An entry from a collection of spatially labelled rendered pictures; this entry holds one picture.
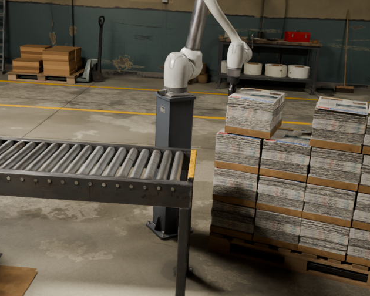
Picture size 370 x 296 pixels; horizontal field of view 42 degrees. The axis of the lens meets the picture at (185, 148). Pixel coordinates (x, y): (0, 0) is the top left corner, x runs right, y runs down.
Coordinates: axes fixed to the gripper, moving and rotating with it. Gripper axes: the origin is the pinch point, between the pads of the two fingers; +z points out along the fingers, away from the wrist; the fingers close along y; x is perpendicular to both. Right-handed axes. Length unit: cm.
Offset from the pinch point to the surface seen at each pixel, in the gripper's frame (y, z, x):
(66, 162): -99, 18, 57
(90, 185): -114, 20, 34
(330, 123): -18, -4, -64
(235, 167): -18.8, 32.7, -12.2
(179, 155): -63, 16, 9
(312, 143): -19, 9, -56
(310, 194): -19, 40, -59
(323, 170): -19, 24, -65
